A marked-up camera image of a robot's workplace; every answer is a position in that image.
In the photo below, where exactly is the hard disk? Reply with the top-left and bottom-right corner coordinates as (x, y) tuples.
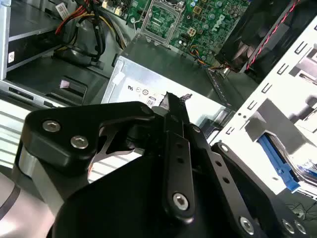
(257, 131), (317, 196)

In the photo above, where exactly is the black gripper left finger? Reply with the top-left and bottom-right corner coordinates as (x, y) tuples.
(14, 92), (198, 221)

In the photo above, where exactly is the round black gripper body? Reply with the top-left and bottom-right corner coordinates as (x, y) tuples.
(52, 148), (240, 238)

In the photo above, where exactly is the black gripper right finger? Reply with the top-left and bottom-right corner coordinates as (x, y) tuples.
(181, 93), (310, 238)

